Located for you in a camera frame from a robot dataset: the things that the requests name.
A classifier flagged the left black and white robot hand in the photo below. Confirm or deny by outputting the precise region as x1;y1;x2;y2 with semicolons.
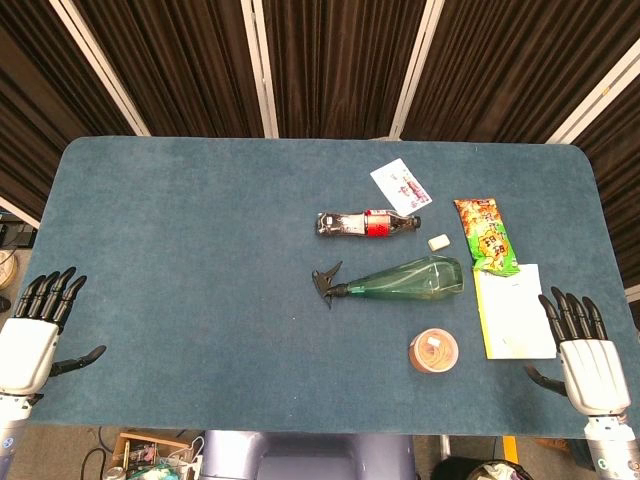
0;266;107;396

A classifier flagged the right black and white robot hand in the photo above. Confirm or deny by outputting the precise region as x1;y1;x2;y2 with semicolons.
523;286;632;416

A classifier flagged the green transparent spray bottle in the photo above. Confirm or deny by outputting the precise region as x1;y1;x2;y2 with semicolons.
311;255;465;312

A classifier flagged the cola bottle with red label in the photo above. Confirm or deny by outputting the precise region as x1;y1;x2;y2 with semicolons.
315;209;422;239

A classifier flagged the black trash bag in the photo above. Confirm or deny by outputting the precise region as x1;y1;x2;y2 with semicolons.
430;457;539;480

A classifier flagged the clear tub of rubber bands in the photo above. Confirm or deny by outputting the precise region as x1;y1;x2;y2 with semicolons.
408;326;460;373

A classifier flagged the cardboard box with clutter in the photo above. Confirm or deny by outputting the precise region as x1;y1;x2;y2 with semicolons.
111;431;202;480

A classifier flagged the green and orange snack bag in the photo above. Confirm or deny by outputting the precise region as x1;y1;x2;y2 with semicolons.
453;197;521;278

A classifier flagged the blue table mat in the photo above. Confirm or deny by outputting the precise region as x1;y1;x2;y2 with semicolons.
20;136;640;442

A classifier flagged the white printed card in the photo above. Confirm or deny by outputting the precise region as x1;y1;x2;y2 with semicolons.
369;158;432;213

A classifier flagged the grey purple robot torso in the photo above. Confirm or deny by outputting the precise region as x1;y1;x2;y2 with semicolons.
199;429;417;480

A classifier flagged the white partition frame post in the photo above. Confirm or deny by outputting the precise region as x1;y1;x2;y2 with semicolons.
387;0;447;142
239;0;280;139
48;0;151;137
0;196;41;230
543;48;640;145

